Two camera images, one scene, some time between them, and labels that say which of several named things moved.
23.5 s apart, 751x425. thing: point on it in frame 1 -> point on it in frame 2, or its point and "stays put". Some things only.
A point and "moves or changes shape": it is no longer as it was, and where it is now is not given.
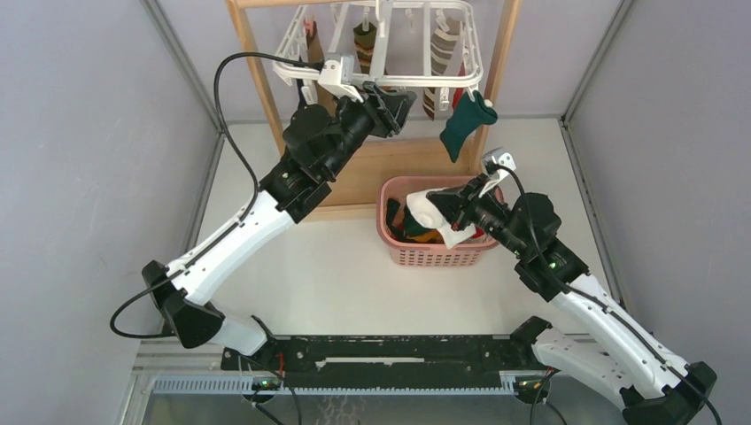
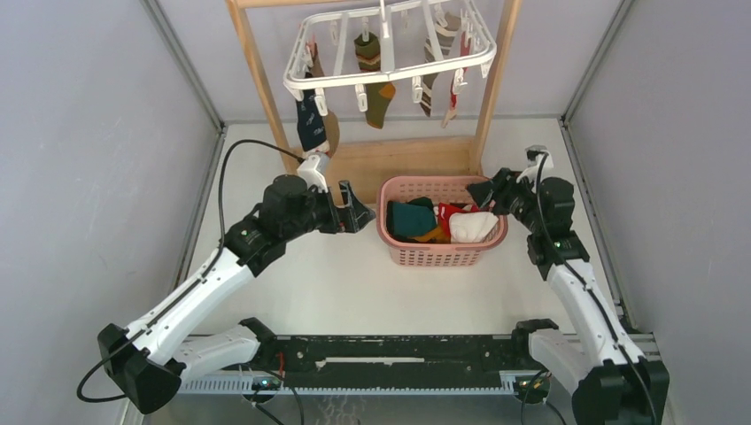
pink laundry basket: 427,253 stays put
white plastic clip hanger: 430,45 moves or changes shape
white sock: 425,212 moves or changes shape
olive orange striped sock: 364,41 moves or changes shape
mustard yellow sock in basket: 425,237 stays put
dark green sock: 466,118 -> 410,219
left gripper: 384,111 -> 346,220
